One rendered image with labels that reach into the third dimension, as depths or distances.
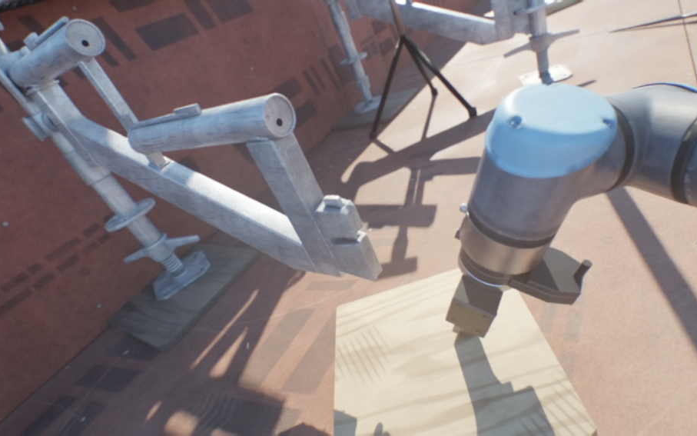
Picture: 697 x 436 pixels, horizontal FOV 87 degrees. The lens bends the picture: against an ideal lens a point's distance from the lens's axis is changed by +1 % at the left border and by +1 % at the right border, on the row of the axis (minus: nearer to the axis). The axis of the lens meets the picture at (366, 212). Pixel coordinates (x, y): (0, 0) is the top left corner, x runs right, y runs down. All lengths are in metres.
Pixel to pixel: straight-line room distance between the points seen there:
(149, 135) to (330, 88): 1.16
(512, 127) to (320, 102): 1.39
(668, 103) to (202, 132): 0.50
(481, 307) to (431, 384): 0.17
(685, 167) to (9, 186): 1.15
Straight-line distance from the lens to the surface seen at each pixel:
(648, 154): 0.39
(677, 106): 0.40
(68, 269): 1.15
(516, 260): 0.39
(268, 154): 0.47
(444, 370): 0.56
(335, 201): 0.47
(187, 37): 1.34
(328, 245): 0.51
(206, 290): 0.99
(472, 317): 0.44
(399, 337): 0.61
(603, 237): 0.73
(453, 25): 1.47
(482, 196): 0.35
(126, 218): 1.04
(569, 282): 0.44
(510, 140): 0.31
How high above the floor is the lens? 0.48
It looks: 30 degrees down
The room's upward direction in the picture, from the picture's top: 24 degrees counter-clockwise
